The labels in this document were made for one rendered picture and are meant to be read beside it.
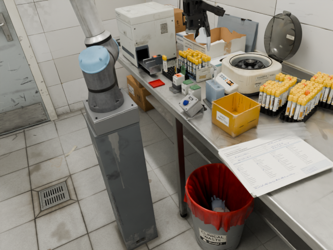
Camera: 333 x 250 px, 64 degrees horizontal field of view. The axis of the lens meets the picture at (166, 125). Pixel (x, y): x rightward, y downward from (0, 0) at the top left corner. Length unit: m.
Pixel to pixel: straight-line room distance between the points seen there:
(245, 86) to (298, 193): 0.58
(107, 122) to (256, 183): 0.61
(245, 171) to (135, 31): 1.04
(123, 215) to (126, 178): 0.25
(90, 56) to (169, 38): 0.75
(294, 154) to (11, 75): 2.50
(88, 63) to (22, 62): 1.84
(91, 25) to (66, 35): 1.73
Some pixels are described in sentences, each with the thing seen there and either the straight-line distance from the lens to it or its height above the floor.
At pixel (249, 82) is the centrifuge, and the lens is 1.28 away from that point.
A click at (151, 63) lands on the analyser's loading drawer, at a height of 0.93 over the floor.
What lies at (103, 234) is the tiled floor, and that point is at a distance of 1.89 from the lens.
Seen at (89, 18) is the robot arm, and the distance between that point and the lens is 1.16.
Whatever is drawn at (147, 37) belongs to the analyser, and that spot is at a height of 1.04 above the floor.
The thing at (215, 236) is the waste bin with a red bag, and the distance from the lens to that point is 1.54.
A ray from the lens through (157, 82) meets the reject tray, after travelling 1.48.
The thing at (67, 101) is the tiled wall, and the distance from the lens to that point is 3.11.
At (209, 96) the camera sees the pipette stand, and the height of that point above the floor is 0.91.
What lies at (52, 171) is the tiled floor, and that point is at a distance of 2.45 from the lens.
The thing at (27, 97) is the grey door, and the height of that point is 0.33.
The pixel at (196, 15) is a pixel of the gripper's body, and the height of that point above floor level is 1.27.
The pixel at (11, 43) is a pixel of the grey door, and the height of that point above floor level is 0.85.
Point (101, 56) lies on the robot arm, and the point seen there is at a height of 1.17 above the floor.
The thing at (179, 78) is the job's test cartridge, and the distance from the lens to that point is 1.34.
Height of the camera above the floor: 1.52
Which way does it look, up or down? 35 degrees down
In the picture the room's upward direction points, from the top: 5 degrees counter-clockwise
